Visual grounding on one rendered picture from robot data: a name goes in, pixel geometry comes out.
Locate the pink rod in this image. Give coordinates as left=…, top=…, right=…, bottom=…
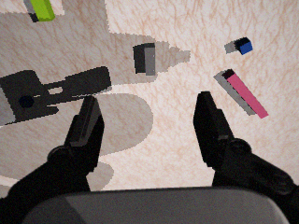
left=224, top=69, right=268, bottom=119

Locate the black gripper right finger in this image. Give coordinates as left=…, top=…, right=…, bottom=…
left=193, top=91, right=299, bottom=224

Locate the lime green rod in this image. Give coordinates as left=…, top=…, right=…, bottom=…
left=30, top=0, right=55, bottom=21

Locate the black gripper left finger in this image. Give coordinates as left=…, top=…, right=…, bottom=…
left=0, top=96, right=105, bottom=224

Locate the small blue cube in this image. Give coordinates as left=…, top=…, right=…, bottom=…
left=18, top=95, right=35, bottom=108
left=236, top=37, right=253, bottom=55

